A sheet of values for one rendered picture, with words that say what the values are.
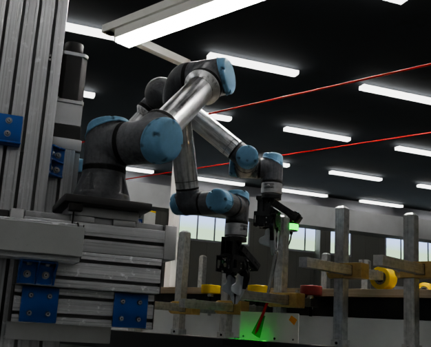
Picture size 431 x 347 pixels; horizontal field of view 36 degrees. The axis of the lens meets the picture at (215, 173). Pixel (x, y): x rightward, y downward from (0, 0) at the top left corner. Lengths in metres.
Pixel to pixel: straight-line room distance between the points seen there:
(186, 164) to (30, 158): 0.50
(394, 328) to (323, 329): 0.29
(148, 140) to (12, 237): 0.41
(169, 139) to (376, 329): 1.11
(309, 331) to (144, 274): 1.01
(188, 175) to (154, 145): 0.46
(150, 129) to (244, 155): 0.61
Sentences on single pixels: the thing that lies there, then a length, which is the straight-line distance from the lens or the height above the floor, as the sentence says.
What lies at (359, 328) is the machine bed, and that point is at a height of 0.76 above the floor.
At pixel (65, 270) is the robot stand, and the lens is 1.71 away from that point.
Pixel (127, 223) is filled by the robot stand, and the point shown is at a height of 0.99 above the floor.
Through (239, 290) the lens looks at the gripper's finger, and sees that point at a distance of 2.17.
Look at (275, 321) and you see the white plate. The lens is 2.42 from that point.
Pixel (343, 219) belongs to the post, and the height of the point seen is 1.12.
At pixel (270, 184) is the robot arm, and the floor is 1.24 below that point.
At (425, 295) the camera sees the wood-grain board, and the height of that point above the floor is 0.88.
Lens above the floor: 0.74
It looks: 13 degrees up
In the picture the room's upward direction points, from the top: 3 degrees clockwise
